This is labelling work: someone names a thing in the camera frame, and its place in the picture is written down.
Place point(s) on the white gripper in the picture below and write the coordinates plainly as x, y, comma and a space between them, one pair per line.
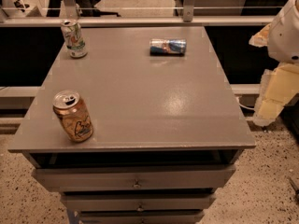
285, 36

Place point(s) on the orange soda can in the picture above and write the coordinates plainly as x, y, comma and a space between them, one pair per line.
72, 112

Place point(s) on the blue silver energy drink can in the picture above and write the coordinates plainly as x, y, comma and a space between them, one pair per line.
162, 46

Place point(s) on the white green 7up can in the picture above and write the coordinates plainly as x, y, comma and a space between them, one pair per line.
73, 38

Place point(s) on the grey drawer cabinet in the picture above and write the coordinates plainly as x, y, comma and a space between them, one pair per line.
146, 110

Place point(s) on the grey top drawer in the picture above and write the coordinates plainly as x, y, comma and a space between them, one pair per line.
134, 178

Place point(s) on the grey drawer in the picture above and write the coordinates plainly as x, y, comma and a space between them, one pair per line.
138, 202
146, 217
134, 178

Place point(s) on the grey middle drawer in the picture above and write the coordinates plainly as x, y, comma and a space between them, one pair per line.
138, 202

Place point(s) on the grey bottom drawer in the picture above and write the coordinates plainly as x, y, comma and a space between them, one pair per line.
146, 217

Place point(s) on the metal railing frame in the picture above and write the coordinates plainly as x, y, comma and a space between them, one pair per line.
128, 13

